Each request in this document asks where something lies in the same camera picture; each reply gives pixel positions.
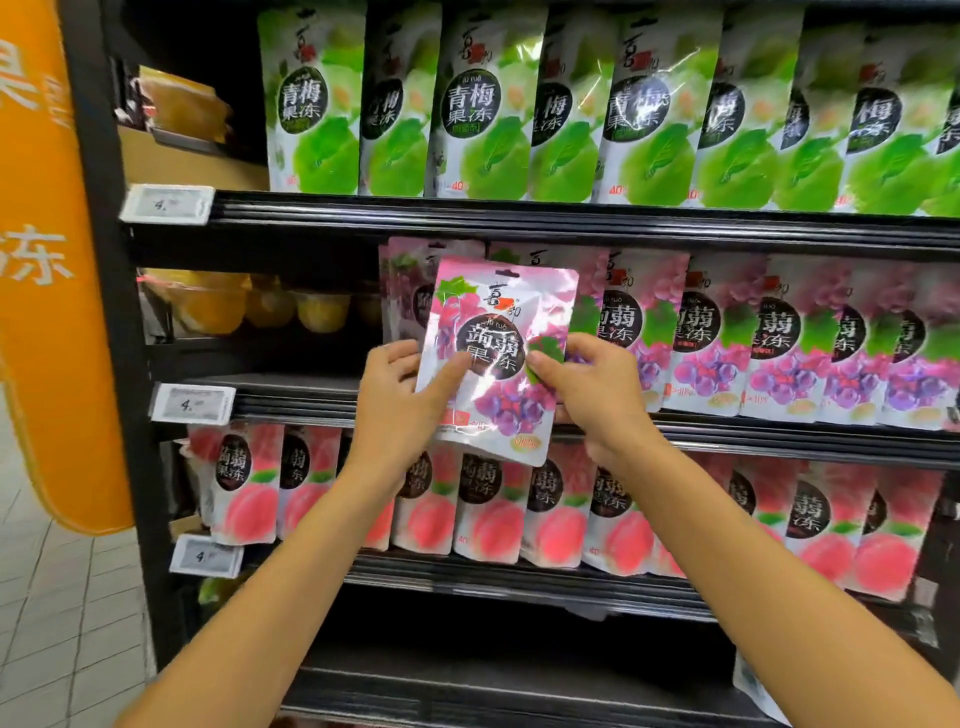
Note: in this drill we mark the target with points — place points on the person's left forearm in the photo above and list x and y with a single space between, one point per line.
255 622

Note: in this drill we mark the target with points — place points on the orange hanging sign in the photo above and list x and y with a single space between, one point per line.
52 300

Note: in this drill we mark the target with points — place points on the row of purple jelly packs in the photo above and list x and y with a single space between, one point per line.
780 352

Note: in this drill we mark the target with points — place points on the tan cardboard tray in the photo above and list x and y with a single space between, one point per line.
187 169

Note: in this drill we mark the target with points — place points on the row of green plum pouches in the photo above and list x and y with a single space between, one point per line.
487 112

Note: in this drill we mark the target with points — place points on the row of pink jelly packs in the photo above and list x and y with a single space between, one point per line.
247 495

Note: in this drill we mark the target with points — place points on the person's left hand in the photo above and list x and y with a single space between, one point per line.
390 420

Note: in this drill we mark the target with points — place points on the black low shelf rack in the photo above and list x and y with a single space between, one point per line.
525 225

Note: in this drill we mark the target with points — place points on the yellow packet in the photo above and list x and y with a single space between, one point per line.
187 105

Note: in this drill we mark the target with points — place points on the tan cardboard strip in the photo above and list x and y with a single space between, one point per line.
184 526

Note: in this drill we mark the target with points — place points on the person's right forearm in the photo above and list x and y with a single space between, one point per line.
787 600

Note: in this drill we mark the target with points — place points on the white price tag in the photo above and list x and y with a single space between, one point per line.
206 556
193 405
166 205

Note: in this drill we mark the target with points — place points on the person's right hand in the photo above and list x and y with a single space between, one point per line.
607 405

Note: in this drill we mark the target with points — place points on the row of yellow jelly cups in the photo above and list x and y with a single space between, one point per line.
210 304

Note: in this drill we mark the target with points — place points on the purple grape jelly bag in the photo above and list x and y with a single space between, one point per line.
495 300

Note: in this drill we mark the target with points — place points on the pink peach jelly bag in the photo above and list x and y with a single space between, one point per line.
757 690

